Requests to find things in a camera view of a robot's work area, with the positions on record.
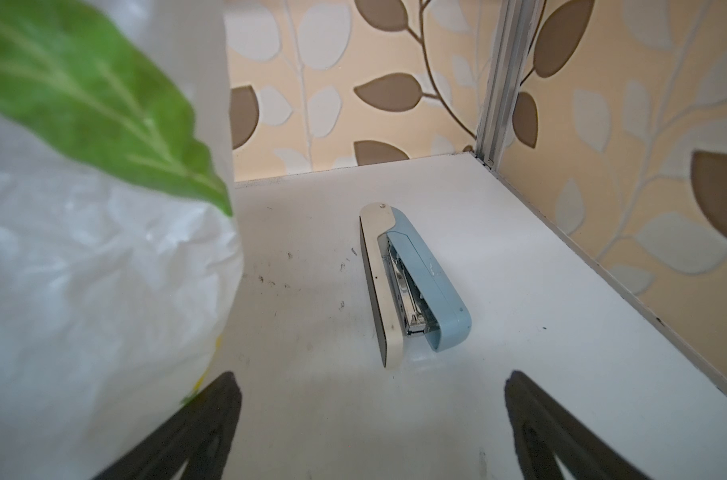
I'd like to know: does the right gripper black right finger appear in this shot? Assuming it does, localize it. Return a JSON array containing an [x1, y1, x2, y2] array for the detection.
[[505, 370, 647, 479]]

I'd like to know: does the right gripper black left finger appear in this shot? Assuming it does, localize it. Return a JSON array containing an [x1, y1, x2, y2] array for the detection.
[[97, 371, 243, 479]]

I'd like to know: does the white plastic bag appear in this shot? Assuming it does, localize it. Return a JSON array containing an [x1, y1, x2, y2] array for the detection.
[[0, 1, 244, 479]]

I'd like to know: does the aluminium frame post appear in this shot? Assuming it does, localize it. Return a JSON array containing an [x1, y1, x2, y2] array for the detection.
[[475, 0, 545, 173]]

